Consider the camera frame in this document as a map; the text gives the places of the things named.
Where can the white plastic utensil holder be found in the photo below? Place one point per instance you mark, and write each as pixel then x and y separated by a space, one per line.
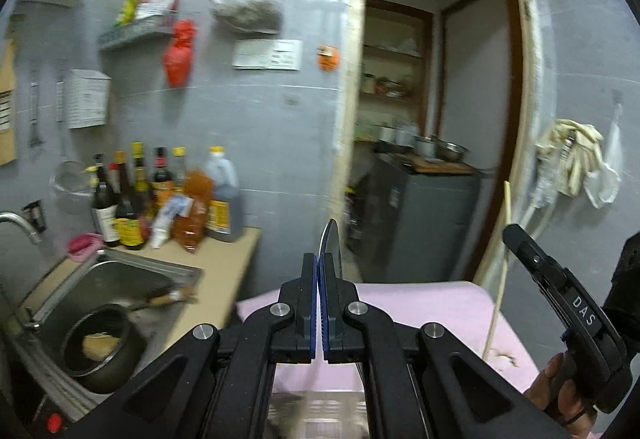
pixel 335 414

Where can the black frying pan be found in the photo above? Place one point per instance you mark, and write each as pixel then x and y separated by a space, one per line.
pixel 107 369

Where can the black induction cooker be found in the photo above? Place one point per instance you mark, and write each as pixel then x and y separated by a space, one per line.
pixel 50 421

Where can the red plastic bag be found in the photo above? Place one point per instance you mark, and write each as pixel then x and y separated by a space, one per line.
pixel 179 59

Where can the pink flower-print tablecloth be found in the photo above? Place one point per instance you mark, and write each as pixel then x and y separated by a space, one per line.
pixel 425 304

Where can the white squeezed packet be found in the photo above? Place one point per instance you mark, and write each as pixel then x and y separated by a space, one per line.
pixel 167 221

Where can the steel pot with lid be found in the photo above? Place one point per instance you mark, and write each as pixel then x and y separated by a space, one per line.
pixel 426 148

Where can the stainless steel sink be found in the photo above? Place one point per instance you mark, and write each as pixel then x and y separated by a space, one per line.
pixel 100 279

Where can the dark red-capped sauce bottle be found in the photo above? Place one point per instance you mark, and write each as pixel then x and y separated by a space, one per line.
pixel 161 176

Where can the grey wall shelf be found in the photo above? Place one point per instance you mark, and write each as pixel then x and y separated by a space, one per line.
pixel 130 36

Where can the wooden pantry shelf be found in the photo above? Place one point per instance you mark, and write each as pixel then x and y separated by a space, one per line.
pixel 395 54

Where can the red and white packet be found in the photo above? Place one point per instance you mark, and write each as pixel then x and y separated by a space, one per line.
pixel 157 1

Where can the large dark oil jug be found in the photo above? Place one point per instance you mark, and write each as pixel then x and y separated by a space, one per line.
pixel 225 199

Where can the beige kitchen counter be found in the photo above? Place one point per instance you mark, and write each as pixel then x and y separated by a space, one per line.
pixel 220 264

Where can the yellow-green snack packet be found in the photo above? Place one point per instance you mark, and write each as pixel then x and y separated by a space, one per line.
pixel 128 9

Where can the person's right hand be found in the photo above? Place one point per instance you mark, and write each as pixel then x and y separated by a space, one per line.
pixel 540 384

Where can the tall yellow-capped sauce bottle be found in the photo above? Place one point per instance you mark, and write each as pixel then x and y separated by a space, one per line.
pixel 140 169

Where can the orange seasoning packet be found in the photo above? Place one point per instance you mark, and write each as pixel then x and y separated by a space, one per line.
pixel 192 219

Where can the slim yellow-capped bottle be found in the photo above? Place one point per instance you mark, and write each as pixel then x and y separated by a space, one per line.
pixel 179 169

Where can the wooden cutting board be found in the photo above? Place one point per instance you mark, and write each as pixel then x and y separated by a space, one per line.
pixel 440 167

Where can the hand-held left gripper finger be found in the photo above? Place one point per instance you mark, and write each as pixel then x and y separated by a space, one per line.
pixel 312 309
pixel 324 314

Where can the metal mesh strainer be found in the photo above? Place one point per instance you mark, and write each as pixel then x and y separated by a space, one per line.
pixel 70 179

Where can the sauce bottle with yellow-red label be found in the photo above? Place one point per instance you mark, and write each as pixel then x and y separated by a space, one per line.
pixel 129 226

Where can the worn wooden door frame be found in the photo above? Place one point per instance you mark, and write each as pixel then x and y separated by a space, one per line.
pixel 347 94

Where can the grey metal cabinet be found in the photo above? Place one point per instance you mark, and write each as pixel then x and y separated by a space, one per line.
pixel 425 219

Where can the long wooden chopstick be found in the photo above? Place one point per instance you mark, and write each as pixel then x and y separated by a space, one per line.
pixel 499 289

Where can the curved steel faucet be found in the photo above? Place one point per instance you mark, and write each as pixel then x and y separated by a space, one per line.
pixel 17 221

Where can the wooden grater board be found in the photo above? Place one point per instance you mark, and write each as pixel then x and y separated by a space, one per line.
pixel 7 109

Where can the white lidded container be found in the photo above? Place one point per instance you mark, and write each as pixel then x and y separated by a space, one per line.
pixel 395 135

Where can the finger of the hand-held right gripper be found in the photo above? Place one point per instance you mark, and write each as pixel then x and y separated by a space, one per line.
pixel 537 264

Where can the white wall box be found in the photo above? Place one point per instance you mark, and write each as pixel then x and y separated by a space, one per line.
pixel 87 99

